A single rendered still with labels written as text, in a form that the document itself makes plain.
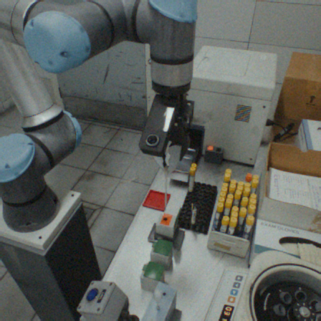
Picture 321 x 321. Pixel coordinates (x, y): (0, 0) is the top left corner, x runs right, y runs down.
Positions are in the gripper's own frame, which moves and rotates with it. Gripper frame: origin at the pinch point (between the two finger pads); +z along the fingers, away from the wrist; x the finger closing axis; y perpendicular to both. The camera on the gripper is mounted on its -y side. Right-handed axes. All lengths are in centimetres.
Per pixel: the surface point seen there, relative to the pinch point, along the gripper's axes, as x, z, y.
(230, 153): -11.5, 21.0, 37.5
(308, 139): -37, 18, 52
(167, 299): -7.1, 14.5, -20.9
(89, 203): 78, 112, 69
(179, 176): 2.0, 20.9, 20.5
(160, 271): -3.2, 17.8, -13.8
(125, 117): 91, 100, 163
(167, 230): -1.2, 18.4, -2.2
